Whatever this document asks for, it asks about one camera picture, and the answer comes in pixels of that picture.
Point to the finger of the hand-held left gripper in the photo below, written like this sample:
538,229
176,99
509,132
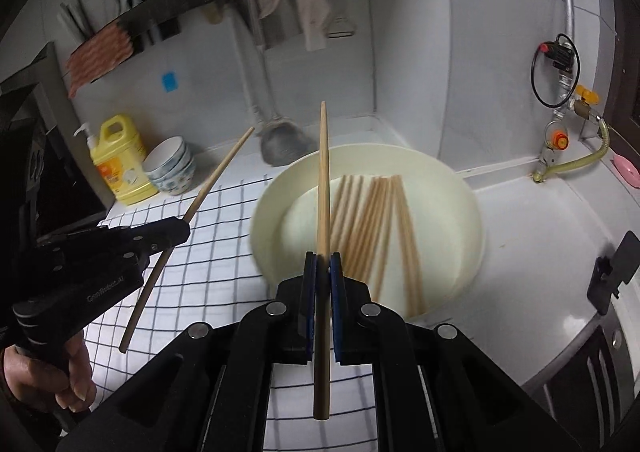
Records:
165,232

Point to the gas regulator with orange knob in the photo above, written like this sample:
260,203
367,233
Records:
558,139

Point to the silver metal gas pipe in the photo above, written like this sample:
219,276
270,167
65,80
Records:
567,7

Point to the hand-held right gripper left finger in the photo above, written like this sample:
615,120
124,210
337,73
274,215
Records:
310,302

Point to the white dark-grid checkered cloth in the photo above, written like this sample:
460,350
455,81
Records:
225,232

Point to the pile of wooden chopsticks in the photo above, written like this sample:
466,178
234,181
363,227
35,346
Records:
370,222

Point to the white pump dispenser bottle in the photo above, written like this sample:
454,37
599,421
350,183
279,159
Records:
90,142

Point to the grey hanging metal blade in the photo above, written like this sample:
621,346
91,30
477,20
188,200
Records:
272,27

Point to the orange striped hanging cloth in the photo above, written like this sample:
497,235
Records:
97,57

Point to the dark base cabinet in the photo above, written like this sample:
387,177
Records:
590,367

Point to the pink soap dish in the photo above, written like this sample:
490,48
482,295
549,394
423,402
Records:
627,168

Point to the blue patterned ceramic bowl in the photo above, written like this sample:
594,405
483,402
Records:
190,180
189,172
175,188
167,154

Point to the black and red gas valve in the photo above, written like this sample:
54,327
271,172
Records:
560,54

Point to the person's left hand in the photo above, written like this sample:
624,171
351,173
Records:
50,377

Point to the beige hanging rag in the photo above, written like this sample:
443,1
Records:
310,7

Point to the black gas stove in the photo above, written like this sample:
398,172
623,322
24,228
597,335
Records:
60,172

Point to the single wooden chopstick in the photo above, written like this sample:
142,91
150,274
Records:
323,182
220,172

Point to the black plastic bracket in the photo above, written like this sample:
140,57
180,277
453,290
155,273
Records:
617,272

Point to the large cream plastic basin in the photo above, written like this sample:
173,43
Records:
440,212

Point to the yellow detergent jug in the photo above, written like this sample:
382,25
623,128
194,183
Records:
122,172

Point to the metal cooking spatula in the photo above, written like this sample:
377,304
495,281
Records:
282,144

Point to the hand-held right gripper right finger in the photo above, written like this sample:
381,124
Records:
336,302

